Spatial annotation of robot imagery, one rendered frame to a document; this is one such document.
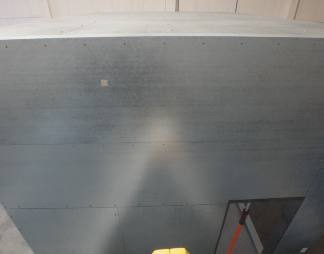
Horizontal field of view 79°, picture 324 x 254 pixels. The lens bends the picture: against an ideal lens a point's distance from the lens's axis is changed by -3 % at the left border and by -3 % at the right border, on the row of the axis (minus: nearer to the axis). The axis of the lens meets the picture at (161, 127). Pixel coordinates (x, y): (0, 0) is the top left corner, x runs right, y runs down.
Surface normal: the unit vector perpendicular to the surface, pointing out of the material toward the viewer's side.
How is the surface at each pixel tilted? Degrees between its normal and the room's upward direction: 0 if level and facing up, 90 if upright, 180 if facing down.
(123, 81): 90
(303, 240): 90
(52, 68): 90
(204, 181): 90
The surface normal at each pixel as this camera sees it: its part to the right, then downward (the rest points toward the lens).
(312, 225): 0.04, 0.52
